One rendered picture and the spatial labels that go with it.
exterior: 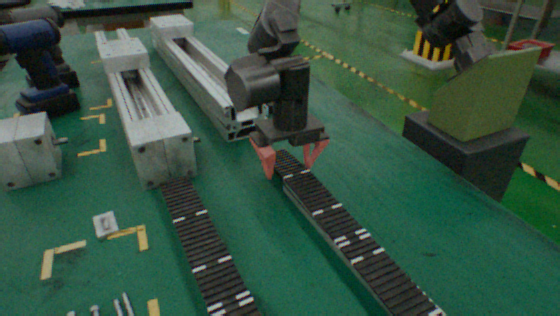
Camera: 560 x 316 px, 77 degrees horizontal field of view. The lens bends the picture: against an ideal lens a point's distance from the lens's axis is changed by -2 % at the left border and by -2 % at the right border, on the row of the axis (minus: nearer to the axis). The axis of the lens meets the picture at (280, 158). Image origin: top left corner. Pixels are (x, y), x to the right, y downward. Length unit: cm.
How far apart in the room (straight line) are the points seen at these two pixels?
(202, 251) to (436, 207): 39
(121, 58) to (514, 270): 91
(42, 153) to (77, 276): 27
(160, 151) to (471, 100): 62
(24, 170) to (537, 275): 83
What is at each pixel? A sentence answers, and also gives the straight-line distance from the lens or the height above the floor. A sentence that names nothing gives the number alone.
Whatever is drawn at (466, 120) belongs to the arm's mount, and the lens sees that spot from 85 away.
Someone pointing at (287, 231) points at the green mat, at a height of 78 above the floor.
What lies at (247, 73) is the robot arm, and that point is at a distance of 50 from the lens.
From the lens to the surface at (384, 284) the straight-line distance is 47.
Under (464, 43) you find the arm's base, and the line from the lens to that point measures 90.
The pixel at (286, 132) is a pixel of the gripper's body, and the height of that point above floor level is 90.
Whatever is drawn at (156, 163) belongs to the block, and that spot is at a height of 83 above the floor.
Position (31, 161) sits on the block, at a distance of 76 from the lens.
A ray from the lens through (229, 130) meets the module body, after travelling 77.
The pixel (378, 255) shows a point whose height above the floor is 81.
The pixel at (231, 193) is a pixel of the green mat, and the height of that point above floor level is 78.
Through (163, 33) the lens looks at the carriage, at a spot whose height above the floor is 88.
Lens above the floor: 118
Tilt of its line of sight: 33 degrees down
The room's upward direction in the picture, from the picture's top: straight up
